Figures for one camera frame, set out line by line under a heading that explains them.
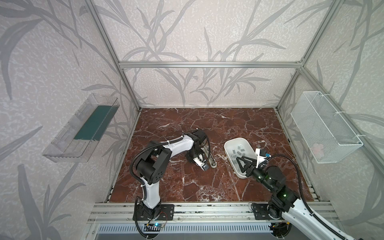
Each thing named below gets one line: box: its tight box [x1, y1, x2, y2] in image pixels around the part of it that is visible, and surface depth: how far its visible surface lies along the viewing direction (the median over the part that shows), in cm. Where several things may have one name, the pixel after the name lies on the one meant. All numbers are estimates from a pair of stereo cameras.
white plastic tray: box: [224, 137, 257, 179], surface depth 98 cm
